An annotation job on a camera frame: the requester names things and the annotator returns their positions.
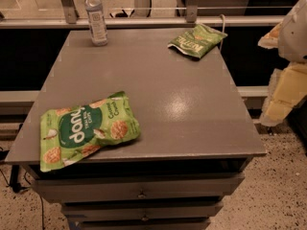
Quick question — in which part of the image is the grey metal railing frame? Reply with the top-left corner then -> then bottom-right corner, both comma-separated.
0,0 -> 283,29

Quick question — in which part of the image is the green kettle chip bag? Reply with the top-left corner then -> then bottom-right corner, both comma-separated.
168,24 -> 227,59

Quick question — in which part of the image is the white cable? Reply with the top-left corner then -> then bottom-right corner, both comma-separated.
218,13 -> 226,54

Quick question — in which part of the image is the green rice chip bag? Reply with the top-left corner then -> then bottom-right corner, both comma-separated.
40,91 -> 141,173

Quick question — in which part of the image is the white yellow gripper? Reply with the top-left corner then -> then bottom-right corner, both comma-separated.
260,62 -> 307,127

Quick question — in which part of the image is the black floor cable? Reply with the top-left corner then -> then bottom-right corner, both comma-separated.
0,147 -> 46,230

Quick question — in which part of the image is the clear plastic water bottle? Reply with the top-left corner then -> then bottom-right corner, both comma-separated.
84,0 -> 107,46

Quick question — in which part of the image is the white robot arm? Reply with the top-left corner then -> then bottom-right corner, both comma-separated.
258,0 -> 307,127

